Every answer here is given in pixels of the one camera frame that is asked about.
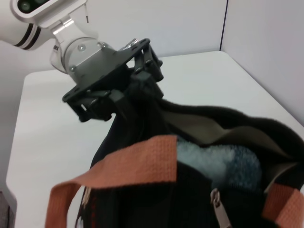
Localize black food bag orange handles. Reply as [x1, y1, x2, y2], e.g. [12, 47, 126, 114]
[45, 91, 304, 228]

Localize silver zipper pull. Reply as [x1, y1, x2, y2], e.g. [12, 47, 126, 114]
[210, 188, 233, 228]

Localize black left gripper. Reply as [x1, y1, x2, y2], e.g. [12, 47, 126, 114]
[62, 37, 165, 124]

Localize teal fluffy cloth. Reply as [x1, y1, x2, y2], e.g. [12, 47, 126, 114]
[176, 138, 262, 191]

